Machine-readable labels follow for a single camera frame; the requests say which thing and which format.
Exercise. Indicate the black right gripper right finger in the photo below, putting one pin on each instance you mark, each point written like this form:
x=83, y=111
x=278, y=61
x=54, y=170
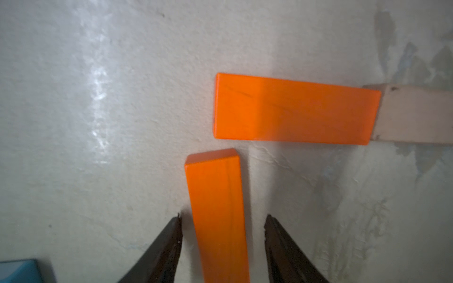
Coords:
x=285, y=260

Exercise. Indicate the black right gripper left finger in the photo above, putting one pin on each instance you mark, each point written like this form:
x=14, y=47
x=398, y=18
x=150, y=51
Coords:
x=159, y=263

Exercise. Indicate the orange block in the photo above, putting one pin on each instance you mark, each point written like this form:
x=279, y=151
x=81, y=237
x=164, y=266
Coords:
x=266, y=109
x=216, y=197

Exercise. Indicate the light blue block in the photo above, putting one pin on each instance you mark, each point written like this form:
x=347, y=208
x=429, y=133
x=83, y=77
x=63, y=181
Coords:
x=22, y=271

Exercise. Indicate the natural wood block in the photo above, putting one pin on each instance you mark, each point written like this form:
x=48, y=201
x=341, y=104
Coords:
x=413, y=114

